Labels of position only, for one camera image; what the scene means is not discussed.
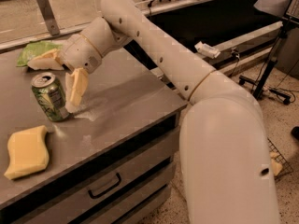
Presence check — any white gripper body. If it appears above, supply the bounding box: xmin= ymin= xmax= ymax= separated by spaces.
xmin=60 ymin=34 xmax=102 ymax=74

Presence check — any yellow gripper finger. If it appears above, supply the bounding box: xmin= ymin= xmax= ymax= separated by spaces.
xmin=65 ymin=68 xmax=89 ymax=113
xmin=27 ymin=49 xmax=64 ymax=70

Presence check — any green soda can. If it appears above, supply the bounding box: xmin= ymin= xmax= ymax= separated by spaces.
xmin=31 ymin=72 xmax=69 ymax=122

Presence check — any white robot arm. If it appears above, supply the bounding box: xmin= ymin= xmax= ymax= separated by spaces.
xmin=28 ymin=0 xmax=280 ymax=224

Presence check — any yellow sponge in basket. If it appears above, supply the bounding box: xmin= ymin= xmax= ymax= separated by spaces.
xmin=270 ymin=152 xmax=283 ymax=176

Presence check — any green chip bag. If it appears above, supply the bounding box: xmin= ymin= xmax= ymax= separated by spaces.
xmin=17 ymin=41 xmax=63 ymax=67

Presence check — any grey drawer cabinet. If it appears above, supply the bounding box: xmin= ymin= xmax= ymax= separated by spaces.
xmin=0 ymin=49 xmax=186 ymax=224

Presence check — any black stand base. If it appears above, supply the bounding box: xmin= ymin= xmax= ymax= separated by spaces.
xmin=239 ymin=24 xmax=288 ymax=99

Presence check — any left metal railing post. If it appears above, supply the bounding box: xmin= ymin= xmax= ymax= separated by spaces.
xmin=36 ymin=0 xmax=60 ymax=35

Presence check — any black drawer handle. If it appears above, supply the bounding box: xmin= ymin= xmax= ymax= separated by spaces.
xmin=87 ymin=172 xmax=122 ymax=200

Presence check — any black wire basket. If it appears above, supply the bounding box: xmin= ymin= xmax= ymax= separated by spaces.
xmin=268 ymin=140 xmax=293 ymax=180

